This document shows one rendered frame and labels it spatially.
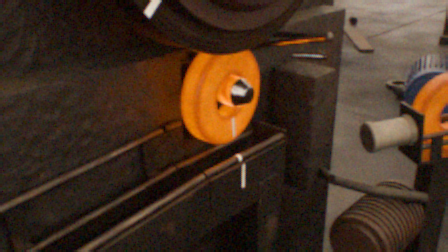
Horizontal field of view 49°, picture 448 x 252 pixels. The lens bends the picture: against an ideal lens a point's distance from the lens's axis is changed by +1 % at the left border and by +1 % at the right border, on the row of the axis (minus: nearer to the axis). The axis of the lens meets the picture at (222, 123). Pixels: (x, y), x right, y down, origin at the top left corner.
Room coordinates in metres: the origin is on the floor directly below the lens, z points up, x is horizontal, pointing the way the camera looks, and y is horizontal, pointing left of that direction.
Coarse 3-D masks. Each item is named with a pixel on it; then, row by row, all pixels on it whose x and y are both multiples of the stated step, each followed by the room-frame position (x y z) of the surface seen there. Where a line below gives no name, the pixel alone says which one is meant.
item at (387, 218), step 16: (352, 208) 0.83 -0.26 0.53; (368, 208) 0.82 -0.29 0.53; (384, 208) 0.82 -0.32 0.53; (400, 208) 0.83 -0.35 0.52; (416, 208) 0.86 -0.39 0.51; (336, 224) 0.81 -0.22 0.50; (352, 224) 0.79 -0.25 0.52; (368, 224) 0.77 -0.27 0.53; (384, 224) 0.78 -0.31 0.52; (400, 224) 0.80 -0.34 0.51; (416, 224) 0.84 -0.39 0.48; (336, 240) 0.80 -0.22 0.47; (352, 240) 0.78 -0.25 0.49; (368, 240) 0.76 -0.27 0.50; (384, 240) 0.75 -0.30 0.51; (400, 240) 0.78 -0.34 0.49
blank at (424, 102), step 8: (432, 80) 0.90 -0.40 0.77; (440, 80) 0.88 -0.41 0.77; (424, 88) 0.89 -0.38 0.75; (432, 88) 0.88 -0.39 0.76; (440, 88) 0.87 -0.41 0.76; (416, 96) 0.89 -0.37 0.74; (424, 96) 0.87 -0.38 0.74; (432, 96) 0.87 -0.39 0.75; (440, 96) 0.87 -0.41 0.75; (416, 104) 0.88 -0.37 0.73; (424, 104) 0.86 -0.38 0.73; (432, 104) 0.87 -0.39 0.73; (440, 104) 0.87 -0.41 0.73; (424, 112) 0.86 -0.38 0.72; (432, 112) 0.87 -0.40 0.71; (440, 112) 0.87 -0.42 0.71; (432, 120) 0.87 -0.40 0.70; (424, 128) 0.86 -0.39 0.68; (432, 128) 0.87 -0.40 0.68; (440, 128) 0.87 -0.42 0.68
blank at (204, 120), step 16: (192, 64) 0.67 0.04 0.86; (208, 64) 0.66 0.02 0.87; (224, 64) 0.68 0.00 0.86; (240, 64) 0.71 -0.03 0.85; (256, 64) 0.74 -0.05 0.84; (192, 80) 0.65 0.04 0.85; (208, 80) 0.65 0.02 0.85; (256, 80) 0.74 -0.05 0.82; (192, 96) 0.64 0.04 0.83; (208, 96) 0.65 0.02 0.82; (256, 96) 0.74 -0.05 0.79; (192, 112) 0.64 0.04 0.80; (208, 112) 0.65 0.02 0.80; (224, 112) 0.71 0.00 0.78; (240, 112) 0.71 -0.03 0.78; (192, 128) 0.65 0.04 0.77; (208, 128) 0.65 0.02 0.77; (224, 128) 0.68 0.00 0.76; (240, 128) 0.71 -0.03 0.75
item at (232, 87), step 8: (184, 64) 0.76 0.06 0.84; (184, 72) 0.73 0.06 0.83; (224, 80) 0.68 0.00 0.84; (232, 80) 0.68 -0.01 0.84; (240, 80) 0.68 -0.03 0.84; (224, 88) 0.67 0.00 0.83; (232, 88) 0.67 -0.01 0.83; (240, 88) 0.67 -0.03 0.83; (248, 88) 0.67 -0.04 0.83; (224, 96) 0.67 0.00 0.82; (232, 96) 0.66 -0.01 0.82; (240, 96) 0.66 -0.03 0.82; (248, 96) 0.67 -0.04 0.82; (232, 104) 0.67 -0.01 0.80; (240, 104) 0.67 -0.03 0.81
